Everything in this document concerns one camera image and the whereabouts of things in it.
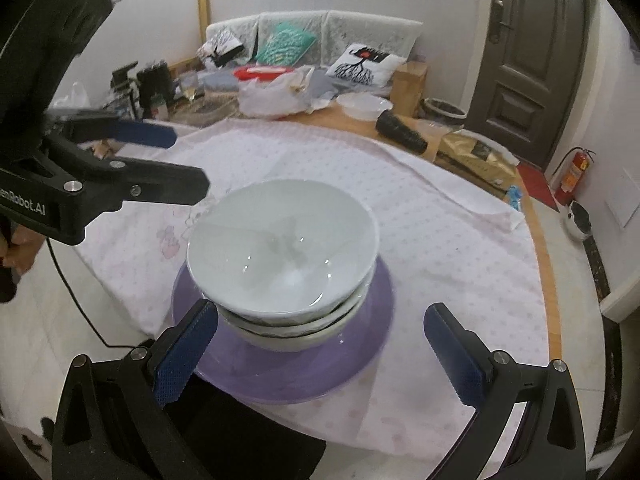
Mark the blue packet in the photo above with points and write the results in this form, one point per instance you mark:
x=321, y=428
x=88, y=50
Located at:
x=514, y=196

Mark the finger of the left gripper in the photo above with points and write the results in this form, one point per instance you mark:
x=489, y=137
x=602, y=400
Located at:
x=109, y=182
x=83, y=126

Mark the white wall panel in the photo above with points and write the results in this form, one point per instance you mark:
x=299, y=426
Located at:
x=623, y=197

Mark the person's left hand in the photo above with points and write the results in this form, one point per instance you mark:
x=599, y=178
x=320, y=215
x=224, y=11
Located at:
x=20, y=251

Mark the clear plastic funnel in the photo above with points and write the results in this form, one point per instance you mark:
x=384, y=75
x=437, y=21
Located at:
x=431, y=132

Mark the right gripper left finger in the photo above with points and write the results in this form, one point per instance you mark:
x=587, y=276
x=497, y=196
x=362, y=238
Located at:
x=110, y=422

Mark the red fire extinguisher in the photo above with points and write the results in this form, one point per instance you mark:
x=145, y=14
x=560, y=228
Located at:
x=574, y=165

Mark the grey sofa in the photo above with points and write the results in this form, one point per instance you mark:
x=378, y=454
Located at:
x=335, y=32

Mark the glass tray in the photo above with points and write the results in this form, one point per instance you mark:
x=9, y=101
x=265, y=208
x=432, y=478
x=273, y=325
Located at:
x=206, y=111

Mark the cream bowl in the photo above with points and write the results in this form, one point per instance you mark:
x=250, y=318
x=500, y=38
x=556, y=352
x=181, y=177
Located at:
x=300, y=343

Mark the white tree cushion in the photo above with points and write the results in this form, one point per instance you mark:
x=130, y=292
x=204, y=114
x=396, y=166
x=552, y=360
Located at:
x=360, y=64

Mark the red door mat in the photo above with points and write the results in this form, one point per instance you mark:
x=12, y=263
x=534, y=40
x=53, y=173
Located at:
x=536, y=185

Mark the white plastic bag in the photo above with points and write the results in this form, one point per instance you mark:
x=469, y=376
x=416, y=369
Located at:
x=77, y=98

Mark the teal cushion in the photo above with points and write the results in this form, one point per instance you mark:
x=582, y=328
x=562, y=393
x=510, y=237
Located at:
x=286, y=46

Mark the black white cushion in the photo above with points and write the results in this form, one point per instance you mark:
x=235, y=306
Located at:
x=221, y=49

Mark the gold package bag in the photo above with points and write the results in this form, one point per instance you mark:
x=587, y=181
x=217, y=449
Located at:
x=478, y=160

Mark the grey trash bin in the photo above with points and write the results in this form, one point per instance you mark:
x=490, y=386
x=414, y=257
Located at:
x=443, y=112

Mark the translucent plastic bowl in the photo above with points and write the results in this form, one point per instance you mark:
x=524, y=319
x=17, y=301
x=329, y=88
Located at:
x=363, y=106

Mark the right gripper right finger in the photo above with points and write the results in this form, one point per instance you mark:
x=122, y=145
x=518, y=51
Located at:
x=549, y=442

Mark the white bowl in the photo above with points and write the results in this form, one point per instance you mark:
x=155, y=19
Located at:
x=283, y=252
x=340, y=314

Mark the red lid container in bag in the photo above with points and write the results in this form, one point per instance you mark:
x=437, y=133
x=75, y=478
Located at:
x=304, y=90

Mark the dark entrance door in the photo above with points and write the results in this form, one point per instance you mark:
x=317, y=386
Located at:
x=529, y=75

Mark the wooden pole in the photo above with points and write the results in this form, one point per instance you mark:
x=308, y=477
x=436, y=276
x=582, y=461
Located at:
x=203, y=18

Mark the pink patterned tablecloth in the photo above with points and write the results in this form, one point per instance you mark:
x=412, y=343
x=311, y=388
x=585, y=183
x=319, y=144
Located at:
x=443, y=239

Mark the purple plate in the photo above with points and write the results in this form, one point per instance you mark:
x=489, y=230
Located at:
x=254, y=375

